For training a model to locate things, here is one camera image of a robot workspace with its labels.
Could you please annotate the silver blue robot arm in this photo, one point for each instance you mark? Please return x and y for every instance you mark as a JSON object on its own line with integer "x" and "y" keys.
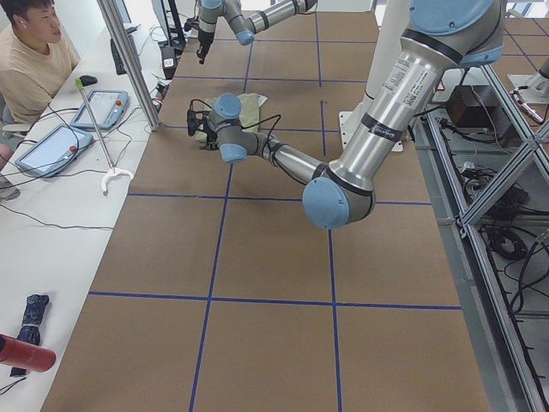
{"x": 245, "y": 29}
{"x": 437, "y": 36}

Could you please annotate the blue teach pendant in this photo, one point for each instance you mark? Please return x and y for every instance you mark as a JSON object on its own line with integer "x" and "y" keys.
{"x": 51, "y": 154}
{"x": 108, "y": 107}

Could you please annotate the black computer mouse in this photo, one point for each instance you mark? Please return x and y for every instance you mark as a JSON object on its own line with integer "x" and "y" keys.
{"x": 87, "y": 80}

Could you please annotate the person in beige shirt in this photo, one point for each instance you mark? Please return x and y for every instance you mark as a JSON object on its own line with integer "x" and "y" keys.
{"x": 36, "y": 60}

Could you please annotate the white camera mast pole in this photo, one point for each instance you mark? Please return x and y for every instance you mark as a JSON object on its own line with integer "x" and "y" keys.
{"x": 387, "y": 51}

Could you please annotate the folded dark blue umbrella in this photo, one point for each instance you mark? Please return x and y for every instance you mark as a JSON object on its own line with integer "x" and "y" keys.
{"x": 31, "y": 321}

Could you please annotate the far blue teach pendant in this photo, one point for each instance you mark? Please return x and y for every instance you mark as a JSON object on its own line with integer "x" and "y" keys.
{"x": 108, "y": 107}

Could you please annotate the near blue teach pendant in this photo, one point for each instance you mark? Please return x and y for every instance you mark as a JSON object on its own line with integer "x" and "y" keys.
{"x": 51, "y": 154}

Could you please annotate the olive green long-sleeve shirt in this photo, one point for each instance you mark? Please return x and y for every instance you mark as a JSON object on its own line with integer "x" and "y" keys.
{"x": 249, "y": 115}

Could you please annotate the aluminium frame rail structure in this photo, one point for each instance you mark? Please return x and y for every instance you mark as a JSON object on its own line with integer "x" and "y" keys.
{"x": 485, "y": 134}

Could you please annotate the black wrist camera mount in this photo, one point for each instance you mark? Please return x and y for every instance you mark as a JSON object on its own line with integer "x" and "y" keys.
{"x": 196, "y": 121}
{"x": 191, "y": 24}

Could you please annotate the silver reacher grabber stick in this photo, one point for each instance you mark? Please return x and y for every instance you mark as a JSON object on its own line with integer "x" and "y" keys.
{"x": 113, "y": 171}

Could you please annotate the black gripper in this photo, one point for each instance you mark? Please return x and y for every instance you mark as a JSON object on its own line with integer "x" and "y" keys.
{"x": 202, "y": 43}
{"x": 210, "y": 138}

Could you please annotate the red cylinder bottle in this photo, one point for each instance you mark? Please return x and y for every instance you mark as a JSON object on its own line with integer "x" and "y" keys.
{"x": 24, "y": 355}

